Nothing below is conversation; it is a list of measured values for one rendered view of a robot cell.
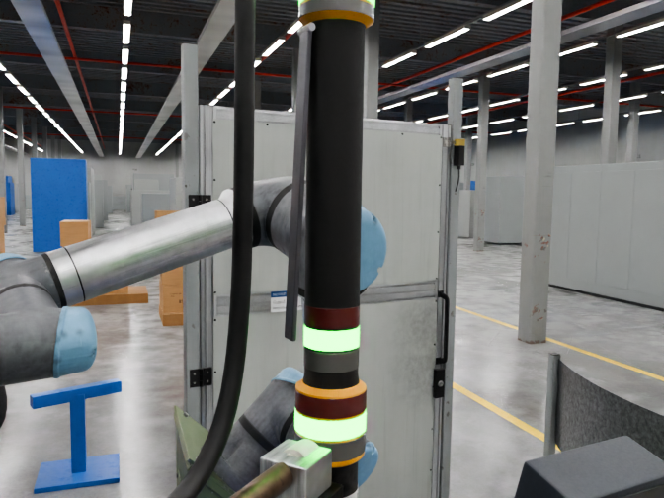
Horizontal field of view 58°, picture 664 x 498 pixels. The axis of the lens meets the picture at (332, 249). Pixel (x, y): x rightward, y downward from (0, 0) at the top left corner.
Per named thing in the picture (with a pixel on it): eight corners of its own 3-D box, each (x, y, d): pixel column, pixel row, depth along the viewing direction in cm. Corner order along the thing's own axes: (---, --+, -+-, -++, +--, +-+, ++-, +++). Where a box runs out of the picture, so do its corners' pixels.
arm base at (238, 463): (198, 437, 118) (232, 397, 119) (254, 482, 121) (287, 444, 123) (203, 465, 103) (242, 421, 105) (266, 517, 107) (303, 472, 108)
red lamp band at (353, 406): (346, 425, 34) (347, 403, 34) (281, 411, 36) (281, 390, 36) (377, 401, 38) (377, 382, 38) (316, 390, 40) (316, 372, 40)
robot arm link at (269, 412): (267, 426, 122) (310, 375, 124) (303, 468, 113) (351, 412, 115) (232, 403, 114) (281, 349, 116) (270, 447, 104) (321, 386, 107)
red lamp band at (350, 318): (344, 332, 34) (344, 310, 34) (292, 325, 36) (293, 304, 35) (369, 321, 37) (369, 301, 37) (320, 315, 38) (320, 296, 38)
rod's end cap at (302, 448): (307, 455, 32) (325, 441, 34) (276, 447, 33) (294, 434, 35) (307, 490, 33) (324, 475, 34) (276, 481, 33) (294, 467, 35)
